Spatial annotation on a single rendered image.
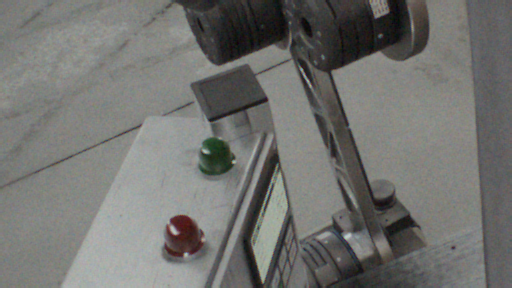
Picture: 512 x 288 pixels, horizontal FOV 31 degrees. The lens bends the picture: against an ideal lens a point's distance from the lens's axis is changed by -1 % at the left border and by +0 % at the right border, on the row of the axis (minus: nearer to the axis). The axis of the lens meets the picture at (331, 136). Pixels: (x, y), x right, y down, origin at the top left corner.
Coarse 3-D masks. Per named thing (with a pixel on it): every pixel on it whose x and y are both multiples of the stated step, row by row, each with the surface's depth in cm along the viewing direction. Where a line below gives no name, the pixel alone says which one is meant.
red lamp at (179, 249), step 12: (180, 216) 57; (168, 228) 57; (180, 228) 56; (192, 228) 57; (168, 240) 57; (180, 240) 56; (192, 240) 57; (204, 240) 58; (168, 252) 57; (180, 252) 57; (192, 252) 57
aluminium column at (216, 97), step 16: (208, 80) 66; (224, 80) 66; (240, 80) 66; (256, 80) 66; (208, 96) 65; (224, 96) 65; (240, 96) 65; (256, 96) 64; (208, 112) 64; (224, 112) 63; (240, 112) 65; (256, 112) 64; (208, 128) 65; (224, 128) 64; (256, 128) 65; (272, 128) 66
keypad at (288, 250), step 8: (288, 224) 70; (288, 232) 70; (288, 240) 71; (296, 240) 73; (280, 248) 69; (288, 248) 71; (296, 248) 73; (280, 256) 69; (288, 256) 71; (296, 256) 73; (280, 264) 69; (288, 264) 71; (272, 272) 67; (280, 272) 69; (288, 272) 71; (272, 280) 67; (280, 280) 69; (288, 280) 71
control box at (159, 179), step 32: (160, 128) 67; (192, 128) 66; (128, 160) 65; (160, 160) 64; (192, 160) 64; (256, 160) 64; (128, 192) 62; (160, 192) 62; (192, 192) 62; (224, 192) 61; (256, 192) 63; (96, 224) 61; (128, 224) 60; (160, 224) 60; (224, 224) 59; (96, 256) 58; (128, 256) 58; (160, 256) 58; (224, 256) 58
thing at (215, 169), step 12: (204, 144) 62; (216, 144) 62; (228, 144) 62; (204, 156) 61; (216, 156) 61; (228, 156) 62; (204, 168) 62; (216, 168) 62; (228, 168) 62; (216, 180) 62
